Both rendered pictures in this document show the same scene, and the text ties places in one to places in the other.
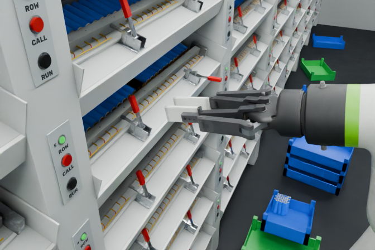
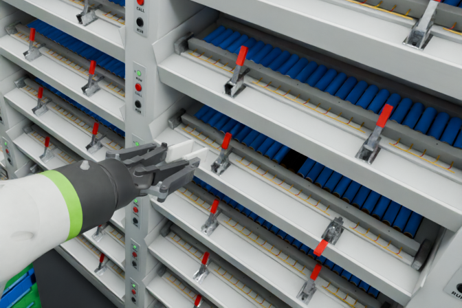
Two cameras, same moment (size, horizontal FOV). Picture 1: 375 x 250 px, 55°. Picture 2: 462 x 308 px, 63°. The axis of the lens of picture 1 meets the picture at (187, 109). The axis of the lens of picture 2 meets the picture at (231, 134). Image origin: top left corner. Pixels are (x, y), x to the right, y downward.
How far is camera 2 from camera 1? 0.88 m
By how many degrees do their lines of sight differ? 78
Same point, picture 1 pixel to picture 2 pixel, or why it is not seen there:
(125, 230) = (180, 210)
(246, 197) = not seen: outside the picture
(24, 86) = (129, 25)
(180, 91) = (301, 215)
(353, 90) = (51, 174)
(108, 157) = not seen: hidden behind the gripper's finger
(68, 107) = (148, 62)
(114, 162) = not seen: hidden behind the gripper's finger
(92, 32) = (226, 58)
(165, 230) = (225, 295)
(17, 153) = (122, 54)
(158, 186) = (226, 241)
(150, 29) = (275, 105)
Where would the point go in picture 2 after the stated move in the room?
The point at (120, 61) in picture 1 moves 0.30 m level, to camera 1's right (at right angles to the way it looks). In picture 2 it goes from (205, 82) to (145, 176)
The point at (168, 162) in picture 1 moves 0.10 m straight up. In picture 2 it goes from (260, 257) to (269, 227)
